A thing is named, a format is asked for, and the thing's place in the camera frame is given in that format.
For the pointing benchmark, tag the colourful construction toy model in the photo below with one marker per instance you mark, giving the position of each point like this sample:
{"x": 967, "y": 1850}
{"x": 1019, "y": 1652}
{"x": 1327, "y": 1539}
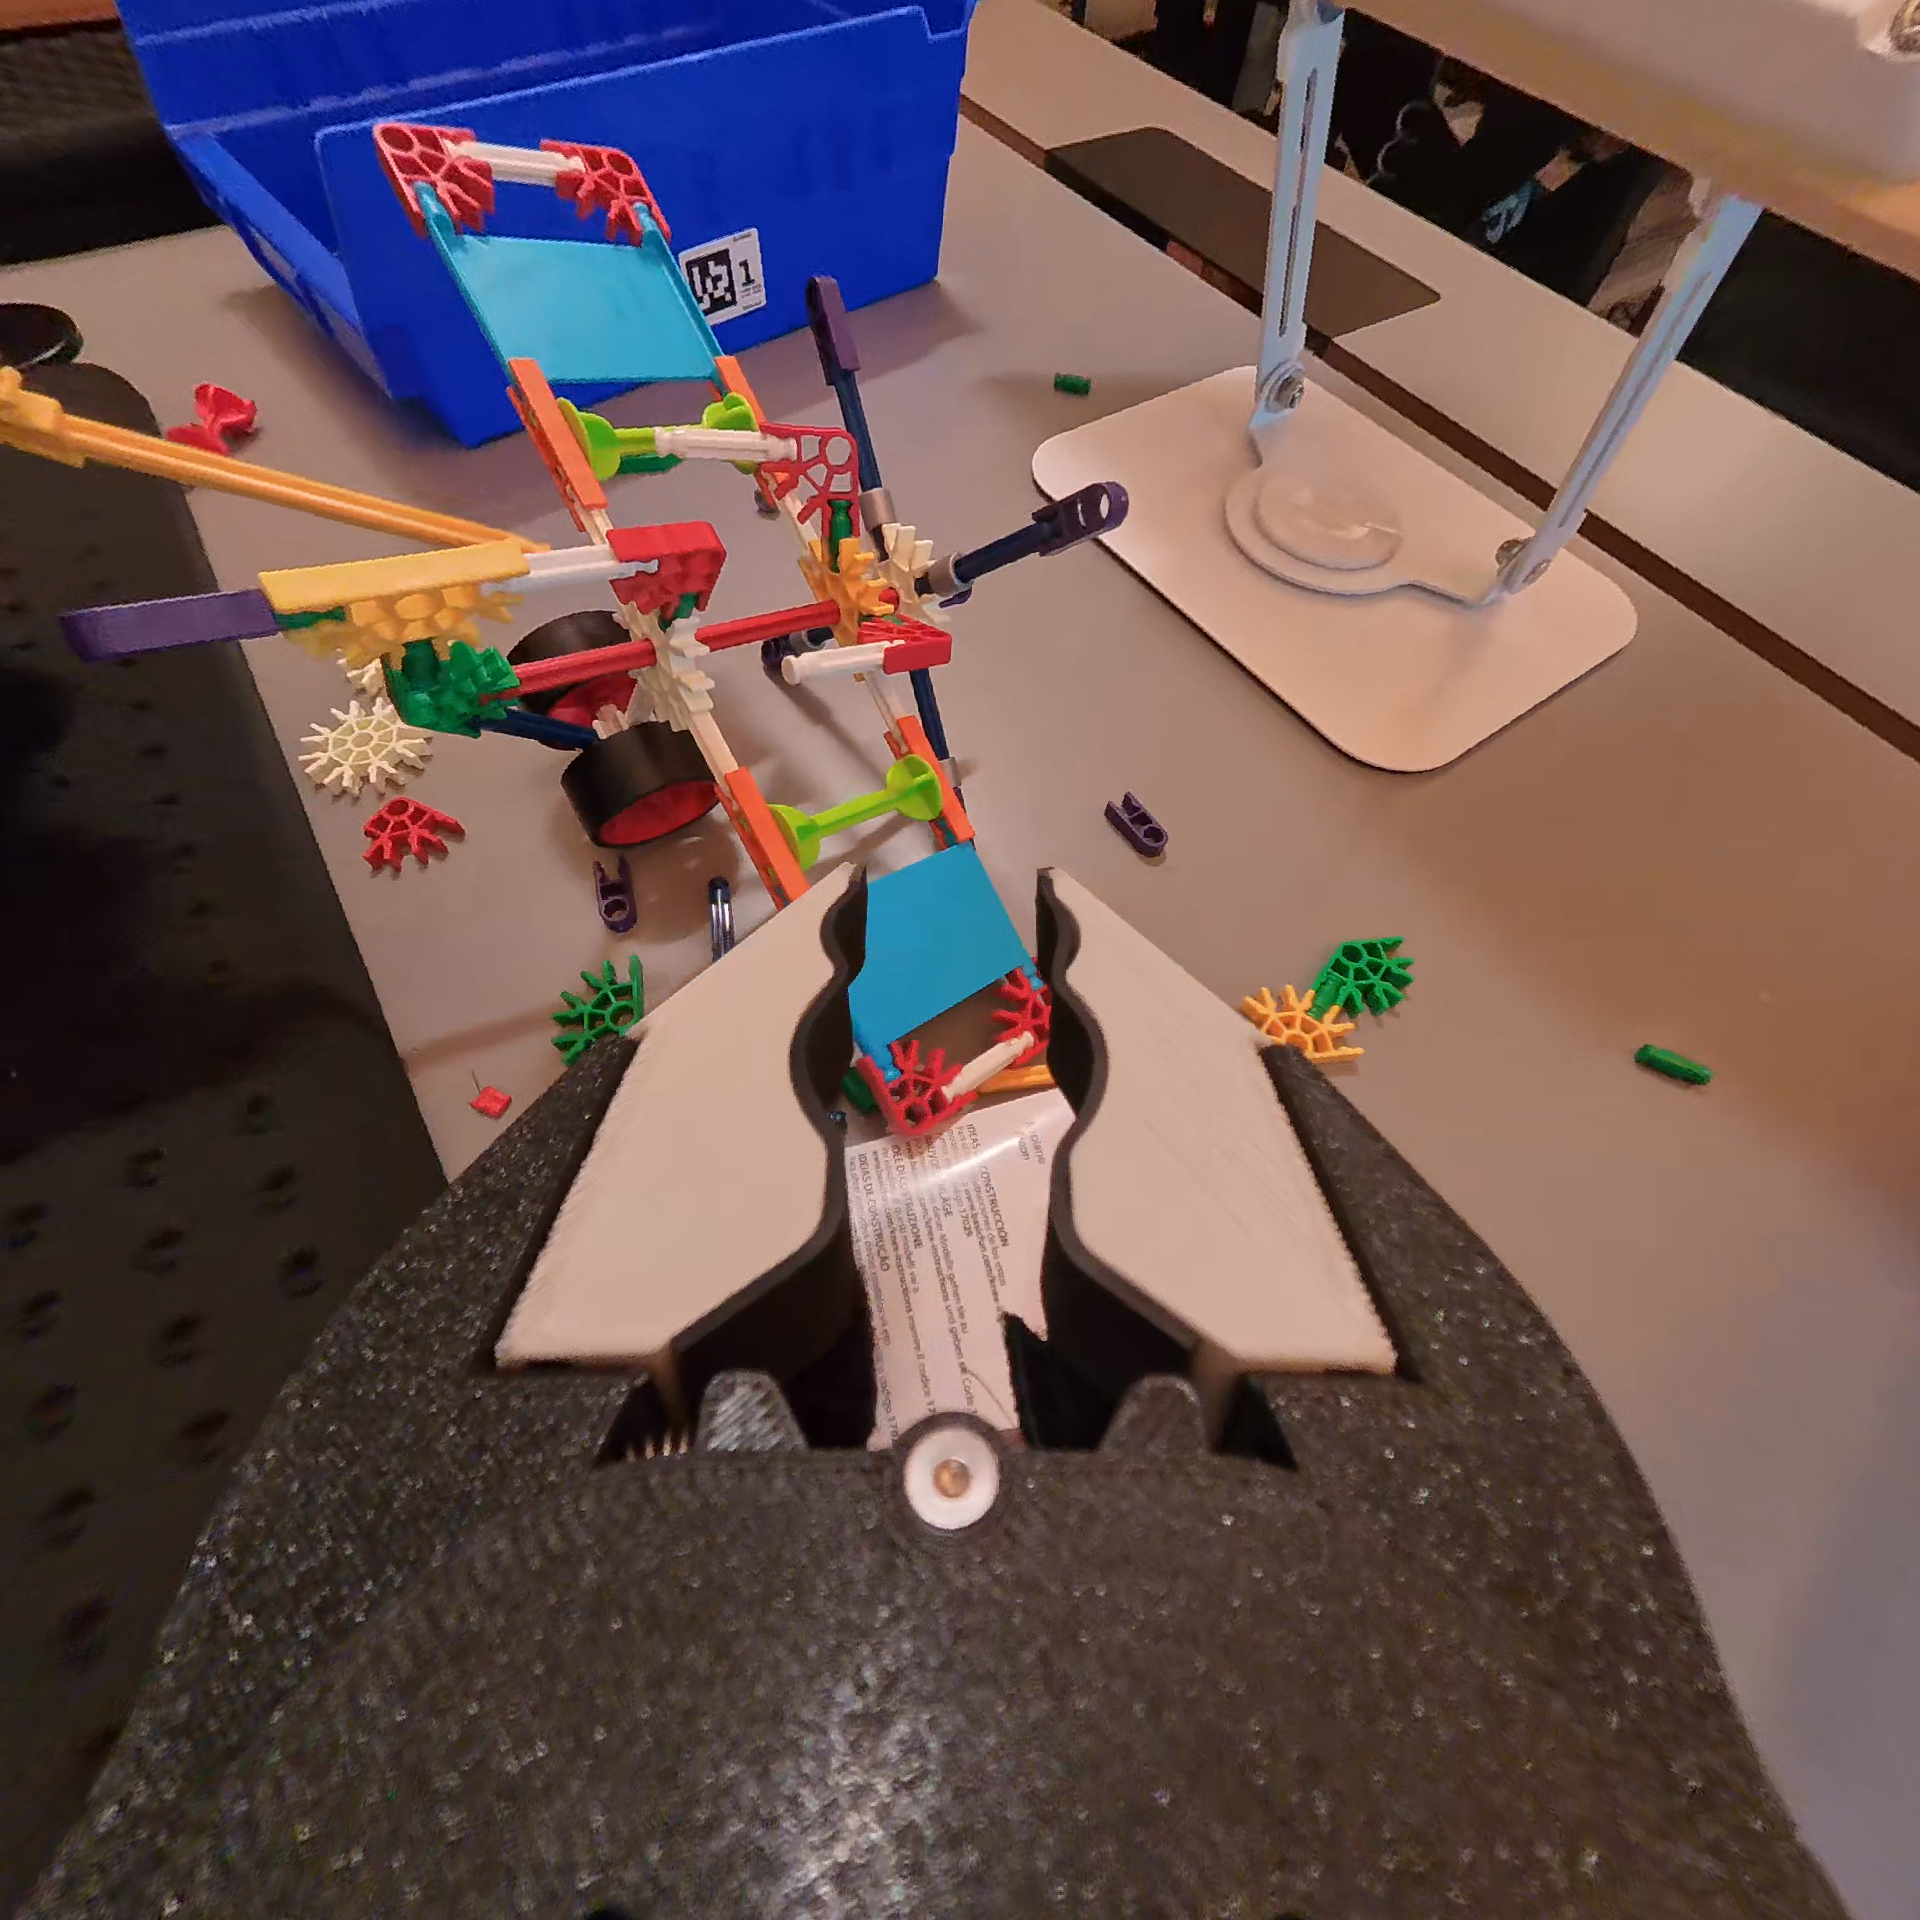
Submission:
{"x": 585, "y": 307}

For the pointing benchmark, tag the green toothed connector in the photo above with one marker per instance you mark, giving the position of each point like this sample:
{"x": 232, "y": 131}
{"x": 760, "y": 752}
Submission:
{"x": 1358, "y": 975}

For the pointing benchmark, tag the dark blue plastic rod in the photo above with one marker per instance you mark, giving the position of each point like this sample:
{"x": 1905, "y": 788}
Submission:
{"x": 720, "y": 915}

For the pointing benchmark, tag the black round pad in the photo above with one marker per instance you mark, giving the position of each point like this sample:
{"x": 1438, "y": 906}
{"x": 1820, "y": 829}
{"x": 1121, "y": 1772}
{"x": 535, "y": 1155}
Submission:
{"x": 36, "y": 331}

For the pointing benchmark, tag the small red clip piece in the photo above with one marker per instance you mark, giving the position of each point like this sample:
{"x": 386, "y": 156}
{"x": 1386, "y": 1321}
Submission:
{"x": 490, "y": 1097}

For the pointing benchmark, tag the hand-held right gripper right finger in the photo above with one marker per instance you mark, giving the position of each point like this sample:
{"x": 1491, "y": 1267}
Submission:
{"x": 1215, "y": 1200}

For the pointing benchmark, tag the white document stand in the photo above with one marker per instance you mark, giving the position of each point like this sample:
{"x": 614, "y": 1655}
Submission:
{"x": 1440, "y": 629}

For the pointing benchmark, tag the building ideas booklet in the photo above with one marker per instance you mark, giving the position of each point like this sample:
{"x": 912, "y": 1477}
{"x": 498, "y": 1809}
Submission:
{"x": 944, "y": 1243}

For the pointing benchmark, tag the large green fan connector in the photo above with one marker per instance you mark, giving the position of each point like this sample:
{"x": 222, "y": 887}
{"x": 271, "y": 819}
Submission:
{"x": 599, "y": 1008}

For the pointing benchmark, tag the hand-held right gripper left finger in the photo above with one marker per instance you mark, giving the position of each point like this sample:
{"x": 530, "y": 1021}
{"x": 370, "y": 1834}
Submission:
{"x": 675, "y": 1200}

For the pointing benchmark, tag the blue plastic bin with tag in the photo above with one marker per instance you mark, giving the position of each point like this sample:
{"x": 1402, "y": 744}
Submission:
{"x": 840, "y": 180}

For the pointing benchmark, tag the black dotted rubber mat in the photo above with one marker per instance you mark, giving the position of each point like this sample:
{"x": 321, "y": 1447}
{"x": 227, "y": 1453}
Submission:
{"x": 148, "y": 1049}

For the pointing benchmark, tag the white snowflake connector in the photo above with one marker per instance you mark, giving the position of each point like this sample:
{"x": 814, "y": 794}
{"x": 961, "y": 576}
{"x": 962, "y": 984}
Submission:
{"x": 369, "y": 727}

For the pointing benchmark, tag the orange rod with green tip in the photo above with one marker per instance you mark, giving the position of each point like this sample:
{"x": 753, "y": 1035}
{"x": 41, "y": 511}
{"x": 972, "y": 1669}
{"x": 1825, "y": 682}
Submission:
{"x": 299, "y": 495}

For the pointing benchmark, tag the orange toothed connector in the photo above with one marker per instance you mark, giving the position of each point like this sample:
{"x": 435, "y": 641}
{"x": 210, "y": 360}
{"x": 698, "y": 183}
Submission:
{"x": 1298, "y": 1026}

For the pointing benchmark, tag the red fan connector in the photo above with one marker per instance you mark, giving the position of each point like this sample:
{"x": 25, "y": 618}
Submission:
{"x": 393, "y": 843}

